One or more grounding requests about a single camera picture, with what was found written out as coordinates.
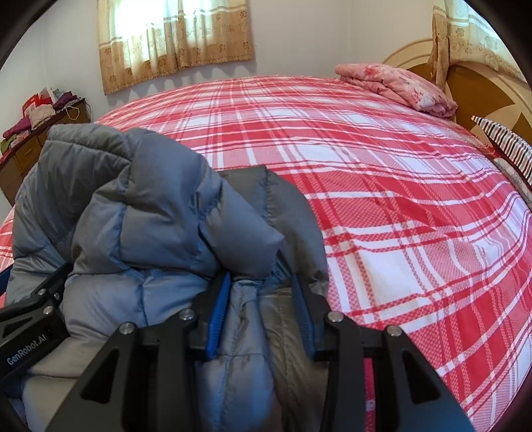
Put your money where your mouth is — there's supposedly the bed with red plaid sheet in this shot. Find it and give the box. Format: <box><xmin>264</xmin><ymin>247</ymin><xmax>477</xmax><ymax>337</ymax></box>
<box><xmin>0</xmin><ymin>75</ymin><xmax>532</xmax><ymax>432</ymax></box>

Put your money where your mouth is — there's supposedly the magenta folded cloth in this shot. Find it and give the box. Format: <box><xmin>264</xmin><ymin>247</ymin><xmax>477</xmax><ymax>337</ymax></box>
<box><xmin>3</xmin><ymin>118</ymin><xmax>32</xmax><ymax>139</ymax></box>

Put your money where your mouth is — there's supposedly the grey-blue puffer jacket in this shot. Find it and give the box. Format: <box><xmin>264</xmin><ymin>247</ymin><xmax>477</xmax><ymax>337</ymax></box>
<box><xmin>0</xmin><ymin>124</ymin><xmax>333</xmax><ymax>432</ymax></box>

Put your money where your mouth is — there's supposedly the wooden desk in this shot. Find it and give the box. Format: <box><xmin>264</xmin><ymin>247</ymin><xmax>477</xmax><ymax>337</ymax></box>
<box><xmin>0</xmin><ymin>98</ymin><xmax>92</xmax><ymax>207</ymax></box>

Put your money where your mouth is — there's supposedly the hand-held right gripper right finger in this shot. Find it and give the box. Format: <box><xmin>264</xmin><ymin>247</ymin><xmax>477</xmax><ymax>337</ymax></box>
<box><xmin>291</xmin><ymin>274</ymin><xmax>476</xmax><ymax>432</ymax></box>

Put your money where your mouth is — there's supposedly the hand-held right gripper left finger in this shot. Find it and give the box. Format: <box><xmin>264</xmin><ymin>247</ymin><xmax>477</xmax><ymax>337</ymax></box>
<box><xmin>45</xmin><ymin>272</ymin><xmax>232</xmax><ymax>432</ymax></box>

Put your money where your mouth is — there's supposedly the purple folded cloth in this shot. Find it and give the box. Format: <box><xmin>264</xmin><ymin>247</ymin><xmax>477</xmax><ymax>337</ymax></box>
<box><xmin>52</xmin><ymin>93</ymin><xmax>79</xmax><ymax>112</ymax></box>

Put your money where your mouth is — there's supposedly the beige floral window curtain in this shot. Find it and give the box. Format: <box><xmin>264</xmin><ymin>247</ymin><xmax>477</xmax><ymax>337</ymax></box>
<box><xmin>97</xmin><ymin>0</ymin><xmax>255</xmax><ymax>96</ymax></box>

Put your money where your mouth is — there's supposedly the wooden headboard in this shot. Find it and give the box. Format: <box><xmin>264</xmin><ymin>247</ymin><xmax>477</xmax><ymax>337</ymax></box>
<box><xmin>382</xmin><ymin>38</ymin><xmax>532</xmax><ymax>147</ymax></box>

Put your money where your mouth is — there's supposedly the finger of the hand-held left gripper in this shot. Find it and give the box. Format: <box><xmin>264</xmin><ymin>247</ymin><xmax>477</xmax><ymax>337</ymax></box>
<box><xmin>0</xmin><ymin>262</ymin><xmax>71</xmax><ymax>334</ymax></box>

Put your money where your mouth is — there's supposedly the beige floral side curtain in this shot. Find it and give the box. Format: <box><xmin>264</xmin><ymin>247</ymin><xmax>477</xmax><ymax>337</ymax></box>
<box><xmin>431</xmin><ymin>0</ymin><xmax>526</xmax><ymax>90</ymax></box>

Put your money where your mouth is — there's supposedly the striped pillow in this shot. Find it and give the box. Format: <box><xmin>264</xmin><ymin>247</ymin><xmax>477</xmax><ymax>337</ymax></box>
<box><xmin>471</xmin><ymin>115</ymin><xmax>532</xmax><ymax>188</ymax></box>

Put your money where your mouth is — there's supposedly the beige folded cloth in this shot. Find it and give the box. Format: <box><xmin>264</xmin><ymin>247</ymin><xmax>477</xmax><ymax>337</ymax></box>
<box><xmin>29</xmin><ymin>104</ymin><xmax>55</xmax><ymax>128</ymax></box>

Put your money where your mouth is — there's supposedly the pink floral folded blanket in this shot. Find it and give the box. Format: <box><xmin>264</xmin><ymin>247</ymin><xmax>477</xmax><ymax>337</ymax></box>
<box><xmin>334</xmin><ymin>63</ymin><xmax>459</xmax><ymax>121</ymax></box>

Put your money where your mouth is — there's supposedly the red bag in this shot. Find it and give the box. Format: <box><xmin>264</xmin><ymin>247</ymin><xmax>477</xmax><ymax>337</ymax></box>
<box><xmin>23</xmin><ymin>92</ymin><xmax>53</xmax><ymax>113</ymax></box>

